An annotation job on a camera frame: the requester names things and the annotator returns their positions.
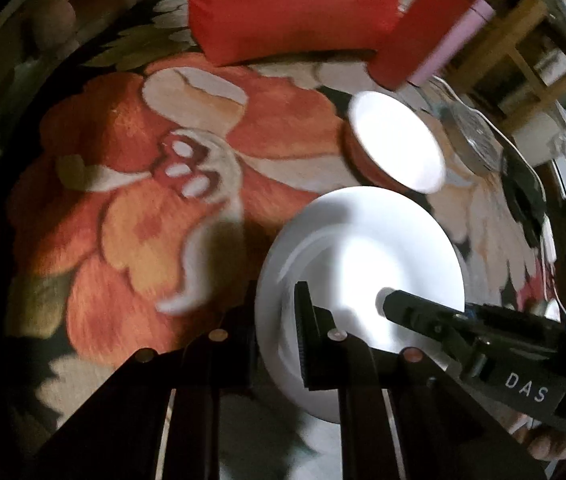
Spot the white bear-print plate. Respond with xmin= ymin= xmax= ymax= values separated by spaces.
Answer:
xmin=254 ymin=186 xmax=465 ymax=425

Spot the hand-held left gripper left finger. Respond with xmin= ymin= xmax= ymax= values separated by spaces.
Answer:
xmin=28 ymin=280 xmax=260 ymax=480

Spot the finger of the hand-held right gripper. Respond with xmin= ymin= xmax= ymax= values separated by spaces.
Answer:
xmin=375 ymin=287 xmax=484 ymax=381

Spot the black flat device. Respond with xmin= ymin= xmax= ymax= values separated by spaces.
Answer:
xmin=500 ymin=155 xmax=548 ymax=241

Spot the floral blanket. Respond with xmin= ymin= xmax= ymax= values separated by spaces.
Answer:
xmin=0 ymin=0 xmax=566 ymax=480

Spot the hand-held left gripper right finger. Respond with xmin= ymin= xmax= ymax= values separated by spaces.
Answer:
xmin=294 ymin=281 xmax=548 ymax=480

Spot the brown bowl white inside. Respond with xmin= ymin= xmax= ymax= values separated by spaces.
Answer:
xmin=343 ymin=91 xmax=448 ymax=193

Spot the pink bottle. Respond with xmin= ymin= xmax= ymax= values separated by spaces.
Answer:
xmin=408 ymin=0 xmax=494 ymax=86

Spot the red pillow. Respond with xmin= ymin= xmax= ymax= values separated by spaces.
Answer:
xmin=188 ymin=0 xmax=414 ymax=67

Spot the person's right hand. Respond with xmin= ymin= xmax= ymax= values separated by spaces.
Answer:
xmin=510 ymin=400 xmax=566 ymax=462

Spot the clear glass dish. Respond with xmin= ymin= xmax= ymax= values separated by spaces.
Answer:
xmin=440 ymin=102 xmax=506 ymax=176

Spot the white container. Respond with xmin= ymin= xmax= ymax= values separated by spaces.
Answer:
xmin=513 ymin=110 xmax=566 ymax=166

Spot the wooden shelf frame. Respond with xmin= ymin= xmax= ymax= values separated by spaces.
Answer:
xmin=443 ymin=0 xmax=566 ymax=116

